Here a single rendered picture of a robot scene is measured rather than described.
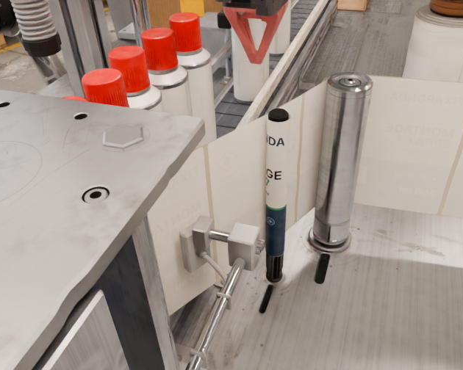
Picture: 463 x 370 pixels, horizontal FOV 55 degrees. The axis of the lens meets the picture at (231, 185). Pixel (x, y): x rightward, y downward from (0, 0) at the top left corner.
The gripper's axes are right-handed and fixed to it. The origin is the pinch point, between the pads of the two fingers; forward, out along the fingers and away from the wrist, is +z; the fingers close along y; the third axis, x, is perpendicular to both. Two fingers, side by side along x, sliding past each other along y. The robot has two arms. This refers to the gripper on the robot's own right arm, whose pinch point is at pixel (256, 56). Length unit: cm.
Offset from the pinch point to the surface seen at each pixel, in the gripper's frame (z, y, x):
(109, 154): -12.7, -40.6, -7.2
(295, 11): 13, 63, 9
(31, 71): 102, 178, 222
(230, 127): 13.6, 4.5, 5.6
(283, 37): 9.6, 34.0, 5.0
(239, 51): 4.5, 12.2, 6.5
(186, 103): 0.3, -13.4, 3.5
